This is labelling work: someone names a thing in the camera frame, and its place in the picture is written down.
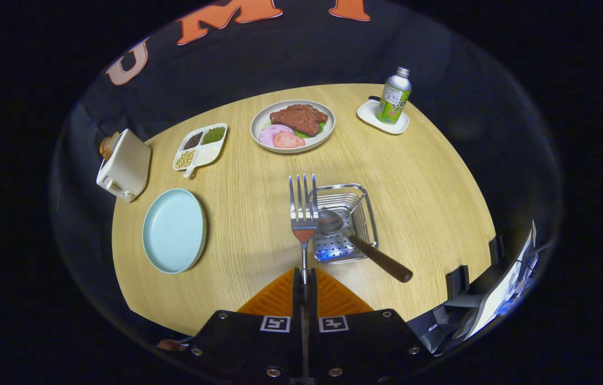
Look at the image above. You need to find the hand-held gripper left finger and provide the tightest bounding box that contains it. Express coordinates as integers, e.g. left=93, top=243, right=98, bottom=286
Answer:
left=186, top=267, right=304, bottom=383

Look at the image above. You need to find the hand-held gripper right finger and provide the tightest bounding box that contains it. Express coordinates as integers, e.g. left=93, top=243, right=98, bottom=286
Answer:
left=311, top=267, right=434, bottom=383

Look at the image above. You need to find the spoon with wooden handle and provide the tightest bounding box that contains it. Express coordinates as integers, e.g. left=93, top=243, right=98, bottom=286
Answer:
left=317, top=209, right=414, bottom=283

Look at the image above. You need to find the fork with wooden handle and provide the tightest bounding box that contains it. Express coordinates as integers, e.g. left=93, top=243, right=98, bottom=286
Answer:
left=288, top=174, right=319, bottom=321

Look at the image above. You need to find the light blue plate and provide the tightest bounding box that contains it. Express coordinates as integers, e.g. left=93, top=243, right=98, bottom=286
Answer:
left=142, top=188, right=208, bottom=275

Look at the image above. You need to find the black table clamp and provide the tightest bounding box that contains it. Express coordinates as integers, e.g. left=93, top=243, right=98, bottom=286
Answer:
left=488, top=235, right=505, bottom=265
left=446, top=265, right=470, bottom=300

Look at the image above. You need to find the salmon pink ham slice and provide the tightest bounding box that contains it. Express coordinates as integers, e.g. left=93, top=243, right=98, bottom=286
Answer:
left=273, top=132, right=306, bottom=149

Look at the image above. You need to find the pale pink ham slice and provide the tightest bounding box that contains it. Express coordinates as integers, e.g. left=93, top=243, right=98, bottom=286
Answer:
left=259, top=124, right=295, bottom=148

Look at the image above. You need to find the white divided dish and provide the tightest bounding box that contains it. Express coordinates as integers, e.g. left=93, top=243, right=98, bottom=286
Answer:
left=173, top=123, right=228, bottom=178

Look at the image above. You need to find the brown steak piece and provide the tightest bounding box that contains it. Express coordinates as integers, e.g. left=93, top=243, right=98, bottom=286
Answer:
left=270, top=104, right=329, bottom=137

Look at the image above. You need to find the beige round plate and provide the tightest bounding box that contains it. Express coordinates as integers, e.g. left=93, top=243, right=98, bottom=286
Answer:
left=250, top=99, right=336, bottom=155

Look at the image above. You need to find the white printed sheet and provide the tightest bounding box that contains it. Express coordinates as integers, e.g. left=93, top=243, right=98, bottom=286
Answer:
left=464, top=220, right=540, bottom=340

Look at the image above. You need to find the white square coaster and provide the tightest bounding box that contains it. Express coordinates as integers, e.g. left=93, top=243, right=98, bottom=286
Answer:
left=357, top=99, right=410, bottom=135

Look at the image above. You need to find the green label metal bottle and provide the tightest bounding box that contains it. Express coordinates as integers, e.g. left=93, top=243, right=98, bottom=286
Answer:
left=376, top=67, right=412, bottom=125

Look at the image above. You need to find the white toaster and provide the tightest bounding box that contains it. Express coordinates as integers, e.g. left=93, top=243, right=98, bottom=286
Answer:
left=96, top=128, right=152, bottom=203

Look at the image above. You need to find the toasted bread slice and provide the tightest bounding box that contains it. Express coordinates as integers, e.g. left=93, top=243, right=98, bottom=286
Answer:
left=99, top=132, right=121, bottom=161

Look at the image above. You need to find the steel wire basket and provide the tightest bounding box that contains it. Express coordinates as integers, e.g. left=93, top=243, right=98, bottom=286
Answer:
left=309, top=183, right=379, bottom=265

